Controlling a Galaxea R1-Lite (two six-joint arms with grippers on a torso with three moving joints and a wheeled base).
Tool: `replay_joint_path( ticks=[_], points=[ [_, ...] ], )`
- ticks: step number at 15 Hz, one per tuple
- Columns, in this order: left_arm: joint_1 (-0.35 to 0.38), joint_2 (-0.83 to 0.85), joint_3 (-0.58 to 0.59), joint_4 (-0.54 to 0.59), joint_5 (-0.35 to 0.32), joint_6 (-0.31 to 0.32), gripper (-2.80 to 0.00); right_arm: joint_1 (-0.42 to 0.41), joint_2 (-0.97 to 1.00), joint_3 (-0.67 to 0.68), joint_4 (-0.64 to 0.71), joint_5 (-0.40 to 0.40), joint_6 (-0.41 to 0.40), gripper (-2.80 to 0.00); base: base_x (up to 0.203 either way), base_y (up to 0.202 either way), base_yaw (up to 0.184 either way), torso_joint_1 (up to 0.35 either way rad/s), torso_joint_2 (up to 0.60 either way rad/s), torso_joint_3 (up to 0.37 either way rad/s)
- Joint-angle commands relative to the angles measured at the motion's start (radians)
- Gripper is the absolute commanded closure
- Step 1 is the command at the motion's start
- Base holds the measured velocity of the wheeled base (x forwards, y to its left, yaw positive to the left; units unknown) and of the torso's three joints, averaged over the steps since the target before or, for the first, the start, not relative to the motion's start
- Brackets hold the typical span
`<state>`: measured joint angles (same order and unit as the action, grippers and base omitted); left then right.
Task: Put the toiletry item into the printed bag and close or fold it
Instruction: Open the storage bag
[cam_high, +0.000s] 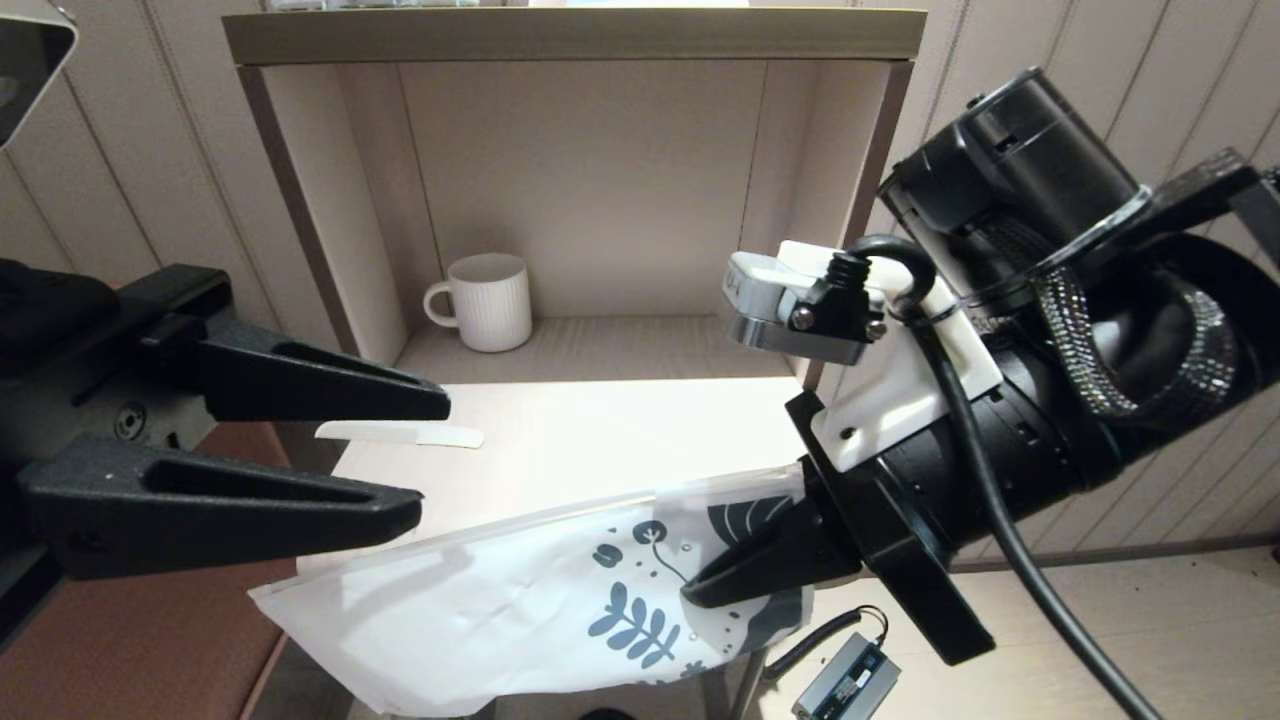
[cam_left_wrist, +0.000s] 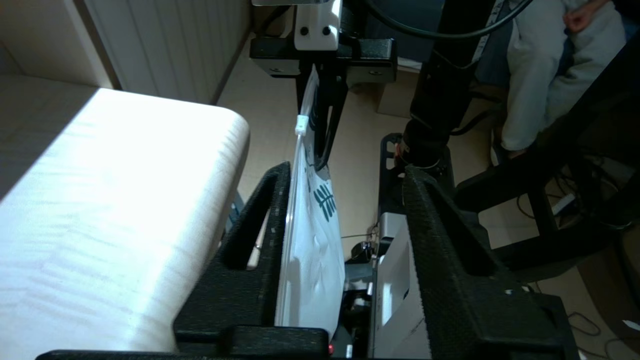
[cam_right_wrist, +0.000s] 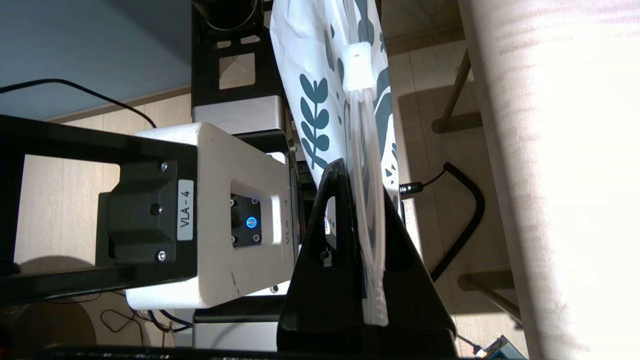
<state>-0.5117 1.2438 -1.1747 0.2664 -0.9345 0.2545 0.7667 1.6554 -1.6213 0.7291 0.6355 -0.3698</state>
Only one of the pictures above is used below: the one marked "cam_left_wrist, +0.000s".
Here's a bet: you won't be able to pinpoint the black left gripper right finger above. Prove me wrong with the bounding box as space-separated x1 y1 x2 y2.
402 165 581 360

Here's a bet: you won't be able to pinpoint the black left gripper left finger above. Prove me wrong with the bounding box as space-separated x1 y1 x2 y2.
172 161 293 346

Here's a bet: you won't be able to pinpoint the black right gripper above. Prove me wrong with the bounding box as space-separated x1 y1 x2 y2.
250 36 398 171

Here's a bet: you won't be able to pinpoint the white floral zip pouch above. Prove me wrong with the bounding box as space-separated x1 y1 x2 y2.
274 65 346 341

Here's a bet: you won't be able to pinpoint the bystander bare hand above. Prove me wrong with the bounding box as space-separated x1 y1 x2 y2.
562 0 609 32

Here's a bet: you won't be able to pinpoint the white power strip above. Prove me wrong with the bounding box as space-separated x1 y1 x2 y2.
550 192 576 216

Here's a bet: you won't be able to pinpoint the light wooden shelf desk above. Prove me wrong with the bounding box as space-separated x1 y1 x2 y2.
0 0 251 360

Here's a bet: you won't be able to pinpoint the seated person grey trousers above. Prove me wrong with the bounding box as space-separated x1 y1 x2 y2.
500 0 626 153

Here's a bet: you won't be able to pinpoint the white right camera mount bracket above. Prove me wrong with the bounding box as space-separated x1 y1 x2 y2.
294 0 343 52

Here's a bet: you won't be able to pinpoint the black right camera cable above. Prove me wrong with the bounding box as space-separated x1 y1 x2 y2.
365 0 533 41

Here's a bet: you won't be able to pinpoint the black furniture frame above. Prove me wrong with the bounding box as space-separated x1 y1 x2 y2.
455 30 640 281

